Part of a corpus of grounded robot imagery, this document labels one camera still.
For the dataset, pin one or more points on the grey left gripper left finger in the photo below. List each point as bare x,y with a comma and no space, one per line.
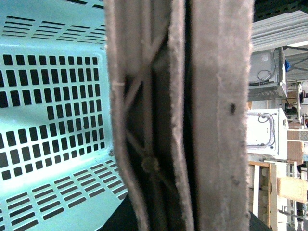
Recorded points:
146,66

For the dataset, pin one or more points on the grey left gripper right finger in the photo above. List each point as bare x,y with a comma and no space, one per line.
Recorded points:
220,47

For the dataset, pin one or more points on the light blue perforated basket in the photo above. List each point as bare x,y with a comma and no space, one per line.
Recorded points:
57,169

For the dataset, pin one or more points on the upper white appliance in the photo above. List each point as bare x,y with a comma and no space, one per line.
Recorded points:
267,78

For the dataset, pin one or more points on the white appliance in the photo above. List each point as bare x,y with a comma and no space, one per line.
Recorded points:
267,133
267,78

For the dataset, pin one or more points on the lower white appliance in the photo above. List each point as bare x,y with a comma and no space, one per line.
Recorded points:
267,133

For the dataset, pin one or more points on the cardboard box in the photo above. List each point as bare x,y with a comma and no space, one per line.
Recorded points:
292,189

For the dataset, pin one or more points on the wooden frame panel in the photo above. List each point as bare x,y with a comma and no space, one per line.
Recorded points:
262,192

